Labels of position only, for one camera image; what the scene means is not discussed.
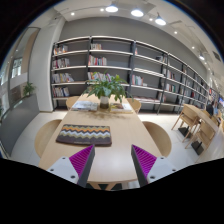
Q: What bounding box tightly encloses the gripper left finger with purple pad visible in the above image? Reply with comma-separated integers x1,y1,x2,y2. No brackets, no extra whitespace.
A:
46,144,96,188

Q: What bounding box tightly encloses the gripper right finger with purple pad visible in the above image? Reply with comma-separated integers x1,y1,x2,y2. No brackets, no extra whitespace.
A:
130,144,178,188

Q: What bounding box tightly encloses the zigzag patterned folded towel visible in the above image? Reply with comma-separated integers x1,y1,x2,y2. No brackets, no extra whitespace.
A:
56,124,112,146

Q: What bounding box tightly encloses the wooden chair near right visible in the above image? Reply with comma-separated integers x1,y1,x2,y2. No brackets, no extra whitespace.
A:
143,121,172,157

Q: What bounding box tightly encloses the wooden chair near left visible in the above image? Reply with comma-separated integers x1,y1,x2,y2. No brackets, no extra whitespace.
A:
34,119,61,157

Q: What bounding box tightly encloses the open magazine left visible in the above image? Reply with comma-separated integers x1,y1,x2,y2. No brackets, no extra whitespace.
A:
71,101,98,111

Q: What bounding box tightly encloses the wooden chair far right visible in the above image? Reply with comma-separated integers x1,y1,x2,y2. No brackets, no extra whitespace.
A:
127,98,141,114

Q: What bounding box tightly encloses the wooden chair far left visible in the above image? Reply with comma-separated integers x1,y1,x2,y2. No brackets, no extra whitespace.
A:
66,96,79,109

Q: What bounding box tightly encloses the open book right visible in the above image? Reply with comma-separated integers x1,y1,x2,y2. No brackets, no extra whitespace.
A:
110,103,133,113

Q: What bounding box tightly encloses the wooden chair at side table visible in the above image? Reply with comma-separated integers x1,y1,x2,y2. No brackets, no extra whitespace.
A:
176,104,200,140

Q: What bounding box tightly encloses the side wooden table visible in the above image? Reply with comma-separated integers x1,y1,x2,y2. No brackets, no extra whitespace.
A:
183,103,224,156

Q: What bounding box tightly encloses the potted green plant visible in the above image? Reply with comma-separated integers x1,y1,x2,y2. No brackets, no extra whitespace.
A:
84,75,131,109

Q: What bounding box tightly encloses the large grey bookshelf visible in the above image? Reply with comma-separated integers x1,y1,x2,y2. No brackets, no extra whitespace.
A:
50,36,209,113

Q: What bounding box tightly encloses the small plant by window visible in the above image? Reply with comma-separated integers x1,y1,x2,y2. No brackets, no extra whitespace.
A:
23,82,35,97

